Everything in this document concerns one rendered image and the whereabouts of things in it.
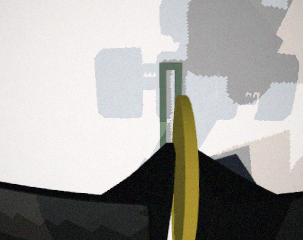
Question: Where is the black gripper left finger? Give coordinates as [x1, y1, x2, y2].
[0, 143, 176, 240]

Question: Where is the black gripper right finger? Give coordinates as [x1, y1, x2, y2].
[195, 151, 303, 240]

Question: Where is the gold coin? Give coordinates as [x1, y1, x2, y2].
[171, 95, 199, 240]

